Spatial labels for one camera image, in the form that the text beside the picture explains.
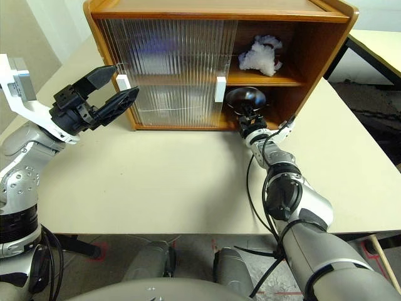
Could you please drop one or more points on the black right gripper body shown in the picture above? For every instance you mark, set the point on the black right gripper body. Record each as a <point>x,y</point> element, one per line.
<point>252,123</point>

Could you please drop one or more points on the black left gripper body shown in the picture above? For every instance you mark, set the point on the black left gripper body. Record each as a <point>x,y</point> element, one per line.
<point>72,113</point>

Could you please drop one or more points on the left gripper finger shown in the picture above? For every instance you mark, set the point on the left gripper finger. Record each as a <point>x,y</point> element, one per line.
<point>97,76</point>
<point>120,102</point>

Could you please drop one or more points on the ribbed glass sliding door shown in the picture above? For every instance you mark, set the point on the ribbed glass sliding door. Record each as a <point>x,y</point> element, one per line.
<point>228,40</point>
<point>119,47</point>

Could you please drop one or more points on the white snowman plush toy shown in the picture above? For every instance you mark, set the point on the white snowman plush toy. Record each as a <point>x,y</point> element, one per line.
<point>260,56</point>

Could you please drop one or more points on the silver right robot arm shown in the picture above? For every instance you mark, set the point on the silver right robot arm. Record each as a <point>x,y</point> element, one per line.
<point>313,203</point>

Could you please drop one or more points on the wooden cabinet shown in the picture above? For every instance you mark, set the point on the wooden cabinet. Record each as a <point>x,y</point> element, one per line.
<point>313,56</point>

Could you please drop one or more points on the grey right robot leg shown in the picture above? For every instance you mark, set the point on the grey right robot leg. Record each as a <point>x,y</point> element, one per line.
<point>232,269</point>

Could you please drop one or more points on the grey robot leg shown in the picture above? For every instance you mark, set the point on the grey robot leg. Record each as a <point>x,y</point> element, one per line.
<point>147,263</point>
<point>232,269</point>

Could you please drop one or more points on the grey left robot leg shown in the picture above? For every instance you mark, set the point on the grey left robot leg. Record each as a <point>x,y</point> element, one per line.
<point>147,263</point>

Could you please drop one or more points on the wooden stick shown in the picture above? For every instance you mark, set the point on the wooden stick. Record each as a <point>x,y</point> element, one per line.
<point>383,260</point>

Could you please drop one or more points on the grey robot torso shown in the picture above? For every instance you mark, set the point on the grey robot torso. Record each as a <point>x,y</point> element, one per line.
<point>156,291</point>

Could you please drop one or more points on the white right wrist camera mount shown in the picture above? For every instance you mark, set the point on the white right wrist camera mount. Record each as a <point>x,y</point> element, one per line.
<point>286,130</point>

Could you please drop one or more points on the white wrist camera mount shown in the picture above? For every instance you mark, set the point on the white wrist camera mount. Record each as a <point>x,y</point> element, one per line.
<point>31,109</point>
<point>286,130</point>

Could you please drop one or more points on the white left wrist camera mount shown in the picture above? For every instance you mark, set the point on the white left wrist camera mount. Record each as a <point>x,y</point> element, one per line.
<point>31,109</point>

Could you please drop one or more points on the beige table with black frame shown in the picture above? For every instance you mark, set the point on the beige table with black frame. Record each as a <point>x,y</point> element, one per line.
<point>376,44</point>

